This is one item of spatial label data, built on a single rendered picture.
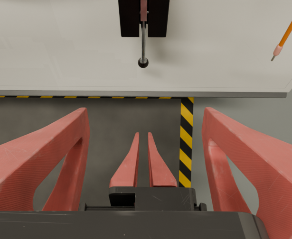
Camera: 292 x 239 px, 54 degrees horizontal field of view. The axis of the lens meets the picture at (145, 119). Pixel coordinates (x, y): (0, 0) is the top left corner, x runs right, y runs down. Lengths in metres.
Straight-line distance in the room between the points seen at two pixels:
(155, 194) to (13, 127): 1.32
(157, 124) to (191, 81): 0.92
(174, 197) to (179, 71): 0.27
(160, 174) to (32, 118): 1.26
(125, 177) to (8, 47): 0.28
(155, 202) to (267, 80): 0.34
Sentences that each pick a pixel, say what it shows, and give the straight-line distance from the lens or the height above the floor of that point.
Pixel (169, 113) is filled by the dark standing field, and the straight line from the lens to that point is 1.39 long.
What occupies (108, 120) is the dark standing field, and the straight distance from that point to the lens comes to 1.40.
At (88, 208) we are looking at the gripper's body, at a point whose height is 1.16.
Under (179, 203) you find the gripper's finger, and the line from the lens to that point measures 0.24.
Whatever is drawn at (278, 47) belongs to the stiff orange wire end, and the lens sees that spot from 0.29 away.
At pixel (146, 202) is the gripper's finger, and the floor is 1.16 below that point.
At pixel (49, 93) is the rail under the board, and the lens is 0.53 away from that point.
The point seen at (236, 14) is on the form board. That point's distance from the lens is 0.40.
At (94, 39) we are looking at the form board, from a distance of 0.41.
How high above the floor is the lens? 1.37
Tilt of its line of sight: 82 degrees down
